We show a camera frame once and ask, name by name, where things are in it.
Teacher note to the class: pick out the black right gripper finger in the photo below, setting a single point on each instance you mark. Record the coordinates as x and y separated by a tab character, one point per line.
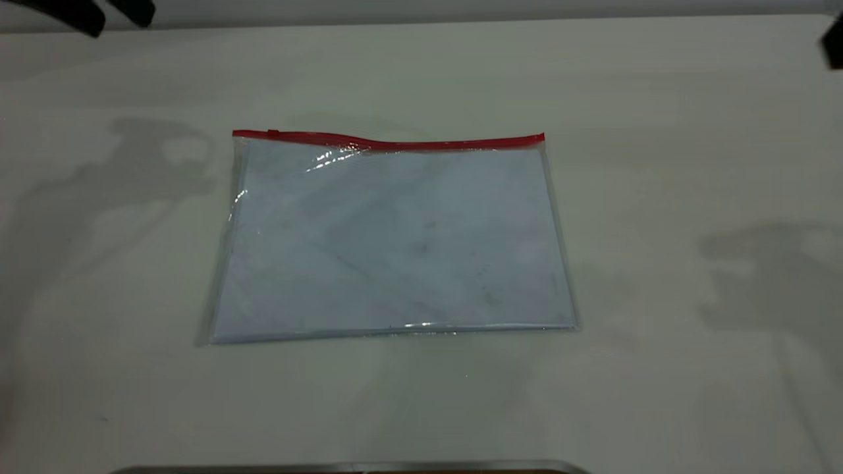
835	46

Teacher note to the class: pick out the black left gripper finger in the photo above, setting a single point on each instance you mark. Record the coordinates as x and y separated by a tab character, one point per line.
76	14
137	10

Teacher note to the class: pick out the transparent zip bag red zipper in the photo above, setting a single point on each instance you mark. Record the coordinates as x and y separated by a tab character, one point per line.
395	237

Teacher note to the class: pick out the grey metal edge strip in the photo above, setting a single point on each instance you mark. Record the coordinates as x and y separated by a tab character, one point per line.
349	468

